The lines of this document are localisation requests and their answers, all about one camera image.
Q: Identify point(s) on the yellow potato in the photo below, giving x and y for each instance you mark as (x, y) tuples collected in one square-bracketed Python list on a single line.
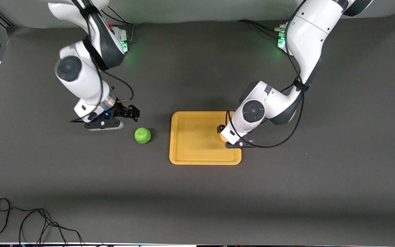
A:
[(223, 138)]

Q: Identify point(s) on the green apple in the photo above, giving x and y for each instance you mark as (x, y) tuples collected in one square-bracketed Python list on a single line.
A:
[(142, 135)]

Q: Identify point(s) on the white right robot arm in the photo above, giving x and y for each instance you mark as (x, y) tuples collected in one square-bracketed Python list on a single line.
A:
[(81, 79)]

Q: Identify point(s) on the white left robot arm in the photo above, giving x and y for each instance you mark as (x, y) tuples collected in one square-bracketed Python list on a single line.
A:
[(307, 34)]

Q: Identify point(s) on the yellow plastic tray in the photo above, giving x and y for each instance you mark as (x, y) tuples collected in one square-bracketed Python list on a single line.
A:
[(190, 140)]

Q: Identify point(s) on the dark grey table mat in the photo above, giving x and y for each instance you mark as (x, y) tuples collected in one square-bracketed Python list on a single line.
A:
[(197, 192)]

